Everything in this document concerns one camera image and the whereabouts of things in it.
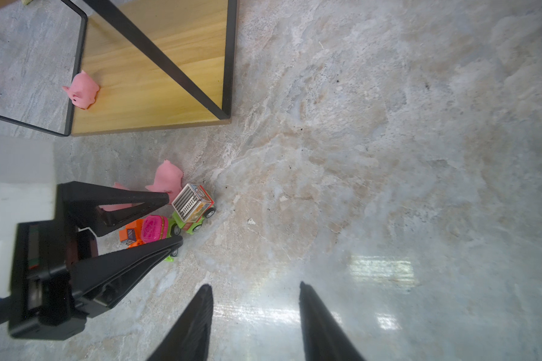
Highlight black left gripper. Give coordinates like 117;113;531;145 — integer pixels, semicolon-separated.
8;181;183;340

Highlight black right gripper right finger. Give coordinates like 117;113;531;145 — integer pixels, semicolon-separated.
299;282;364;361

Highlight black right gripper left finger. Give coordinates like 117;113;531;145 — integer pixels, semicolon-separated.
148;284;214;360

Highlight pink pig toy on shelf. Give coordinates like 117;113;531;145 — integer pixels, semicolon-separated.
62;71;100;110

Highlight orange toy car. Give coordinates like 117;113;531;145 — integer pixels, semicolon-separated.
119;219;144;248

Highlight green pink toy truck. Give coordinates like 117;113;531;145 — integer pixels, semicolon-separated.
141;215;182;244

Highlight wooden shelf with black frame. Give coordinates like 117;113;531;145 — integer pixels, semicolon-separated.
0;1;239;137

